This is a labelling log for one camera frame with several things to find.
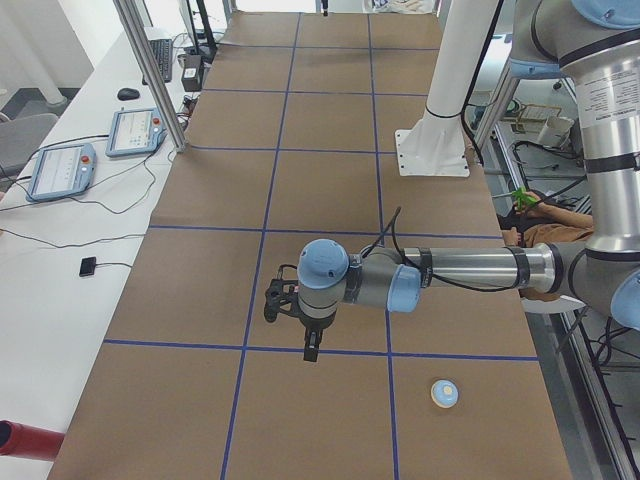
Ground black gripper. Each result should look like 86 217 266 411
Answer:
303 319 328 362

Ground blue and cream bell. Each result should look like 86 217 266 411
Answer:
430 379 459 409

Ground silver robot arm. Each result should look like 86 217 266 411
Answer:
292 1 639 361

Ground blue tape grid lines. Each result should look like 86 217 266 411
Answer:
103 12 541 480

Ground brown paper table cover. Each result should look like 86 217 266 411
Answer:
47 10 574 480

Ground small black puck device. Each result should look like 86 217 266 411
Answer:
79 256 97 278

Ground person in brown shirt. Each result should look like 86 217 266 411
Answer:
502 189 601 304

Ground far blue teach pendant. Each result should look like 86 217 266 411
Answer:
105 108 166 158

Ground blue teach pendant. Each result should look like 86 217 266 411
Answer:
105 108 166 158
26 143 96 203

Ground small black power box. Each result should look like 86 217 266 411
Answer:
181 55 204 92

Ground near blue teach pendant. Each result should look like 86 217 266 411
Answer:
26 143 96 203

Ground red cylinder bottle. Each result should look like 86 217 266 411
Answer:
1 420 65 462

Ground black computer mouse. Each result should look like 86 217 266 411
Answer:
117 87 140 101

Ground black keyboard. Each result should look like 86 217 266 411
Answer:
148 39 173 83

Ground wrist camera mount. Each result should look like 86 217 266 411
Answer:
263 264 301 323

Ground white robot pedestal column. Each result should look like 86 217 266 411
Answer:
395 0 502 178

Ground green handled tool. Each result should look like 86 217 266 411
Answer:
510 187 540 214

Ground aluminium frame post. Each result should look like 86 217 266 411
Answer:
113 0 187 153

